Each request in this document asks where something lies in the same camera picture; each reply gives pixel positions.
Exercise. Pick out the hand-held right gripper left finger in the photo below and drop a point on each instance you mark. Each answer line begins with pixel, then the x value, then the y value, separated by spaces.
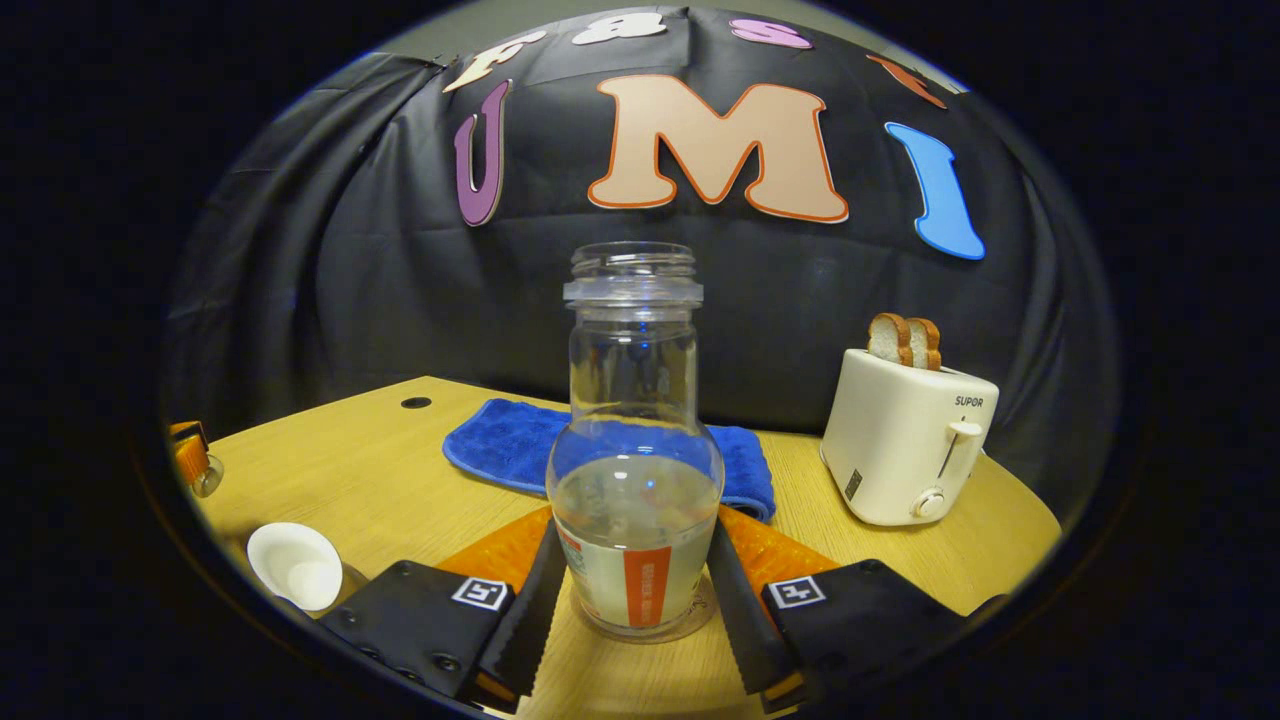
pixel 530 620

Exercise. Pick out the clear glass water bottle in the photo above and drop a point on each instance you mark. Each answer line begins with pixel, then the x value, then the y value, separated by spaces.
pixel 635 520

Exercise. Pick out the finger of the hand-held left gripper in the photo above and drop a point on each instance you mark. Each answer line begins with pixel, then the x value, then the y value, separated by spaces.
pixel 188 450

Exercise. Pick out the blue towel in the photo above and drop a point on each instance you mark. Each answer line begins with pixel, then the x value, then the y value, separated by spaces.
pixel 500 445

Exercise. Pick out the white toaster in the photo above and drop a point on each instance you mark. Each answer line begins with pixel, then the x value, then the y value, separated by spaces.
pixel 895 450

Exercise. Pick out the black backdrop cloth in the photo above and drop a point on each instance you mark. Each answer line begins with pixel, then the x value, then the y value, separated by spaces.
pixel 350 280

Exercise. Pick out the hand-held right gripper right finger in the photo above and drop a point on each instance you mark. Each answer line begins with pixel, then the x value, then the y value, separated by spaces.
pixel 740 620

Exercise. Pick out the white teacup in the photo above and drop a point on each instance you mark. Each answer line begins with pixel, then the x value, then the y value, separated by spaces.
pixel 295 565

